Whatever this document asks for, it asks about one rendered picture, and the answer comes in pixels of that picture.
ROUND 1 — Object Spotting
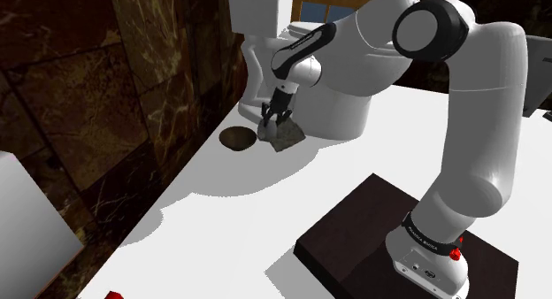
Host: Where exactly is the brown wooden bowl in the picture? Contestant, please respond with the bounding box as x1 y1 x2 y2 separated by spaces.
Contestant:
218 125 259 153

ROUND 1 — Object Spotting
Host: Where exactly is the small pale grey round object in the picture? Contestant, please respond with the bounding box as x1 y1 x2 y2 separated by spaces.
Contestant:
258 119 278 142

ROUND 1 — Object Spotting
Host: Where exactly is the white flat panel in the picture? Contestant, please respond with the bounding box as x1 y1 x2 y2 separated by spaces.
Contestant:
0 151 85 299

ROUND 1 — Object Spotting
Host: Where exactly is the white toilet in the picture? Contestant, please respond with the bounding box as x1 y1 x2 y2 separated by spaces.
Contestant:
226 0 416 142

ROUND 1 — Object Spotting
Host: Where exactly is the dark brown robot stand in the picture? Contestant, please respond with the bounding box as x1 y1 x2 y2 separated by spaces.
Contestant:
293 172 520 299

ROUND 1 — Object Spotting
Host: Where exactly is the grey flat stone-like slab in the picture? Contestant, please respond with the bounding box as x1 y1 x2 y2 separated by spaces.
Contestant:
257 119 307 153

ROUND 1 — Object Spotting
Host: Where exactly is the grey box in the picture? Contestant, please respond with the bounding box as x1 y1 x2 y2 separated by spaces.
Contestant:
522 34 552 119

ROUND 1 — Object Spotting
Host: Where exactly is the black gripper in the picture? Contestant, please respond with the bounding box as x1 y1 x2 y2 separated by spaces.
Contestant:
261 86 300 127

